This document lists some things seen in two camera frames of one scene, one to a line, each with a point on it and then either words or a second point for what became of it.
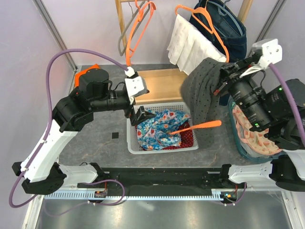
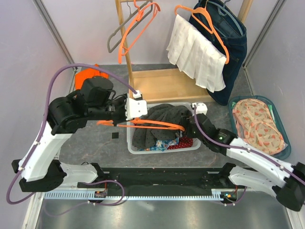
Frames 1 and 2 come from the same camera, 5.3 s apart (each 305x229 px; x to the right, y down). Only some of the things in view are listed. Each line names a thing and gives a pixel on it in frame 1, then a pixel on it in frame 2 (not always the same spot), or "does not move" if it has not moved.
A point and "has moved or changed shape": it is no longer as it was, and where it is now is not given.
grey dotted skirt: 197,89 -> 146,138
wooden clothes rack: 164,84 does not move
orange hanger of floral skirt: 140,9 has moved or changed shape
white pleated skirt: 189,46 does not move
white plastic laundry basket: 132,145 does not move
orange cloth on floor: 77,75 does not move
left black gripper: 136,119 -> 123,100
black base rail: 163,180 does not move
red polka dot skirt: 187,139 does not move
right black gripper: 228,71 -> 184,120
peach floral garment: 255,140 does not move
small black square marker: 115,135 does not move
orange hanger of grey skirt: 212,123 -> 173,126
